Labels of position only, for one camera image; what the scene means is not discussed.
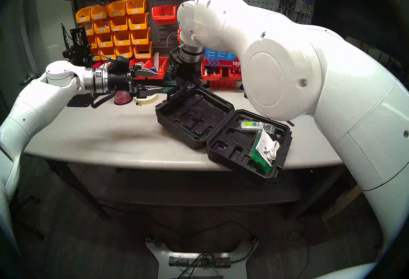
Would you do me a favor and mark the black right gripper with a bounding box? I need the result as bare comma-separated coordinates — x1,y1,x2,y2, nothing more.
175,61,202,93

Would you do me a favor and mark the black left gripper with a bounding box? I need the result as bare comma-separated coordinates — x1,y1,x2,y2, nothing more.
107,64,164,100

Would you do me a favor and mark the black plastic tool box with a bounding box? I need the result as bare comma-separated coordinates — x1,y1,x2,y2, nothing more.
155,85,293,180

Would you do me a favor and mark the beige masking tape roll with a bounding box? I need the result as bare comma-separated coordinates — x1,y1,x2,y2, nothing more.
134,93,158,106

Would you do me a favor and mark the blue cleaning cloths carton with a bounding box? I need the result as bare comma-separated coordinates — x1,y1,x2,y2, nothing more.
204,48,242,67

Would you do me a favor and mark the white green small carton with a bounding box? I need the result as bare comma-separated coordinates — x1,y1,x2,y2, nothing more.
240,121,264,132

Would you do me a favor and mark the black metal stand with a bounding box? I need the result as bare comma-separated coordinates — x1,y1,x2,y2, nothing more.
61,24,95,108

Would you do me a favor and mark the green white accessory packet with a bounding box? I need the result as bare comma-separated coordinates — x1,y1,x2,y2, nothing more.
249,130,281,175

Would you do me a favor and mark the black screwdriver holder rack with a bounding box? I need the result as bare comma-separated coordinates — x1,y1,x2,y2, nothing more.
288,8,313,23

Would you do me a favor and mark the black power strip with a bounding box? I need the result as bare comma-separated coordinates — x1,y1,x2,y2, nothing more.
168,256,231,269

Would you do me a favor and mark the side table with wooden legs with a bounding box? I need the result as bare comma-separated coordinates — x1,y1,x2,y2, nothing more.
320,183,363,222

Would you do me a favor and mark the red wire spool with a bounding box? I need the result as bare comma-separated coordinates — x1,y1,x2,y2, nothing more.
114,92,133,106

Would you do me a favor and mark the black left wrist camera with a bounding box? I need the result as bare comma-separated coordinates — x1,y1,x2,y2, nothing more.
109,56,131,73

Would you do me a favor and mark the left arm braided black cable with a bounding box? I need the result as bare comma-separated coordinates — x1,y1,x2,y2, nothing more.
91,89,117,109

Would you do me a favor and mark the white wall switch plate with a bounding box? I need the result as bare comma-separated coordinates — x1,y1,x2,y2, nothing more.
47,45,62,63

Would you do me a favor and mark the white coiled cable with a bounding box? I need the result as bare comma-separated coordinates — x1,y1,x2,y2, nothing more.
265,140,281,163

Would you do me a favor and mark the dark workbench frame with shelf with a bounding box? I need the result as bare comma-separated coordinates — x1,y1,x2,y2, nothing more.
45,157,349,221

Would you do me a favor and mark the silver door lever handle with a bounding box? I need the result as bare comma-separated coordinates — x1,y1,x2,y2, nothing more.
19,71,41,86

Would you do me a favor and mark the black floor power cable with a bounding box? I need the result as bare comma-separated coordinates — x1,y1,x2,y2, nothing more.
99,203,258,245

